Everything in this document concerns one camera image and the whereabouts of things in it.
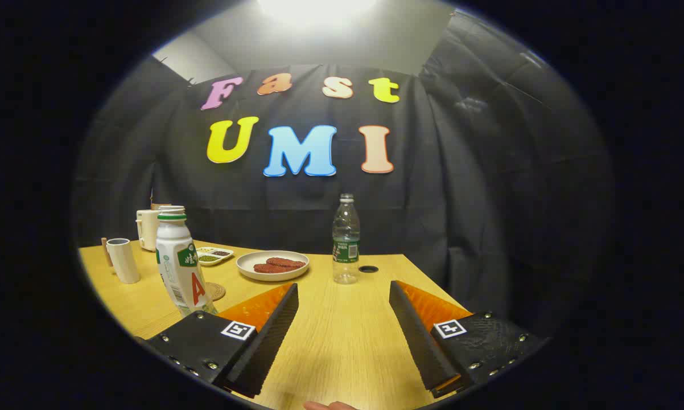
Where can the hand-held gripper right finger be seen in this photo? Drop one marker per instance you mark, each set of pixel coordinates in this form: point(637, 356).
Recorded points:
point(419, 341)

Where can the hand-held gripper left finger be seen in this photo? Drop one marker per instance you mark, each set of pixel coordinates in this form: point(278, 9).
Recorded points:
point(262, 347)

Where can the round wooden coaster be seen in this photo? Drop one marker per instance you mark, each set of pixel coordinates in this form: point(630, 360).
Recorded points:
point(217, 291)

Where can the clear plastic water bottle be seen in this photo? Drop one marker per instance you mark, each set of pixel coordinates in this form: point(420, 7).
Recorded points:
point(346, 239)

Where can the white round plate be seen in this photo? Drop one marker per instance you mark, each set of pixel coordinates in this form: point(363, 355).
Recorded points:
point(273, 276)

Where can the wooden table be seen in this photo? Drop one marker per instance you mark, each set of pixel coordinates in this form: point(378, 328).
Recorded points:
point(330, 319)

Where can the brown meat strip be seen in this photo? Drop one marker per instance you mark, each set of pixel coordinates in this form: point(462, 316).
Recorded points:
point(268, 268)
point(286, 262)

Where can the small black round disc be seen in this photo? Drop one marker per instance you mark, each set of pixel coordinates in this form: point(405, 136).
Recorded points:
point(368, 269)

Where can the white divided tray of beans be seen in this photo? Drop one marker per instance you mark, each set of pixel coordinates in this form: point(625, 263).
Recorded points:
point(214, 257)

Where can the black backdrop cloth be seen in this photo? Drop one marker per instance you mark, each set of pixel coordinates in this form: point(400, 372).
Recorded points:
point(433, 216)

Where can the cream toaster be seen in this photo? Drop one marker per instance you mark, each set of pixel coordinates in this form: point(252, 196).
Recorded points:
point(147, 228)

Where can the bread slice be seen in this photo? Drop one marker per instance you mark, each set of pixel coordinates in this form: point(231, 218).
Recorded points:
point(159, 205)

